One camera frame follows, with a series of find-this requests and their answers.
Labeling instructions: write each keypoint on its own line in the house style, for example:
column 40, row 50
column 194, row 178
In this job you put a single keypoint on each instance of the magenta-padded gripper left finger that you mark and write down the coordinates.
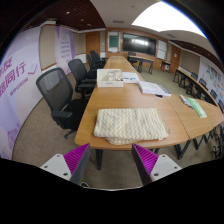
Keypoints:
column 76, row 160

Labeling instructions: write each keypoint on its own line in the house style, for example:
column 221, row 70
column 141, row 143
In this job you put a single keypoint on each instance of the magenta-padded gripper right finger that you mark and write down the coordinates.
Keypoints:
column 146, row 160

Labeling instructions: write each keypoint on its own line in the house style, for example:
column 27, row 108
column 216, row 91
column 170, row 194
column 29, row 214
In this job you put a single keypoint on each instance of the cream zigzag patterned towel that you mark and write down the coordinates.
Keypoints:
column 130, row 125

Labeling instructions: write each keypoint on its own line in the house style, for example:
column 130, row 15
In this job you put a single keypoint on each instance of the small black marker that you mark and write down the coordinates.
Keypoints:
column 159, row 96

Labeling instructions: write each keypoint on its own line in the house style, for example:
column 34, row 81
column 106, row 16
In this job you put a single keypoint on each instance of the white marker pack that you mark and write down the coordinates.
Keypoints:
column 184, row 100

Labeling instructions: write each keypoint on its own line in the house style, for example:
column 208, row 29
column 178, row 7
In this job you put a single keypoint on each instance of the white paper stack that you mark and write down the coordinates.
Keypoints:
column 151, row 88

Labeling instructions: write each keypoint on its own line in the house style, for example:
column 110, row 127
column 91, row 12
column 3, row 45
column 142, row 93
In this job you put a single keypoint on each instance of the black mesh office chair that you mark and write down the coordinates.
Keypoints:
column 78, row 70
column 56, row 90

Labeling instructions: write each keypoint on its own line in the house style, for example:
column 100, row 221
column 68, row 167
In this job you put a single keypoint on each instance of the green notebook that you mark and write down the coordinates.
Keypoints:
column 197, row 107

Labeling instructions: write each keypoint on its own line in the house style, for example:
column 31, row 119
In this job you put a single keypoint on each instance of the white blue paper booklet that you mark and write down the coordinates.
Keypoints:
column 130, row 77

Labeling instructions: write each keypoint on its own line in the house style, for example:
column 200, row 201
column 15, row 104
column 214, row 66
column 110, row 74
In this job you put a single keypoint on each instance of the white cardboard box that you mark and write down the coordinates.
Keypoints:
column 108, row 80

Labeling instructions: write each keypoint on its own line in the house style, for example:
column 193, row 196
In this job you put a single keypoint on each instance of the long wooden side table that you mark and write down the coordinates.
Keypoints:
column 188, row 78

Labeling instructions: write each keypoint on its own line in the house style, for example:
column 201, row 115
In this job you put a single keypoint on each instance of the group of black side chairs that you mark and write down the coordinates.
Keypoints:
column 203, row 83

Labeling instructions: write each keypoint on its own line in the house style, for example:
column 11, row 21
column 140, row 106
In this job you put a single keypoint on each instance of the small wooden side table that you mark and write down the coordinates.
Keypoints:
column 165, row 63

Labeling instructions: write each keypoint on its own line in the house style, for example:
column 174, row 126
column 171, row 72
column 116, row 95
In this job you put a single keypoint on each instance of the wooden desk with black legs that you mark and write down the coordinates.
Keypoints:
column 141, row 60

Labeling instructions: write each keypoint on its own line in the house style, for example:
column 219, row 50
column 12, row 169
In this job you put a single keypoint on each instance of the row of black office chairs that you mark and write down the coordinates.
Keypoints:
column 96, row 60

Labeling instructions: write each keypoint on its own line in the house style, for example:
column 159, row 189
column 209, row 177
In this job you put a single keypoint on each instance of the brown wooden door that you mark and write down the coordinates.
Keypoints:
column 92, row 43
column 175, row 58

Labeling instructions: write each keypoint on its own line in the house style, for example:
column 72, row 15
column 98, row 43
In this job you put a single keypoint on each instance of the large ceiling light panel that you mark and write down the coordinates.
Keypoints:
column 163, row 20

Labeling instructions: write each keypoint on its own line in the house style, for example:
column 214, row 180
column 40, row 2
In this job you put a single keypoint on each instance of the large black wall screen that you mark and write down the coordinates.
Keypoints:
column 139, row 44

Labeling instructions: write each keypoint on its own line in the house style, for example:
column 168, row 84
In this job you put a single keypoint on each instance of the green white wall board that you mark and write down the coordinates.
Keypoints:
column 113, row 41

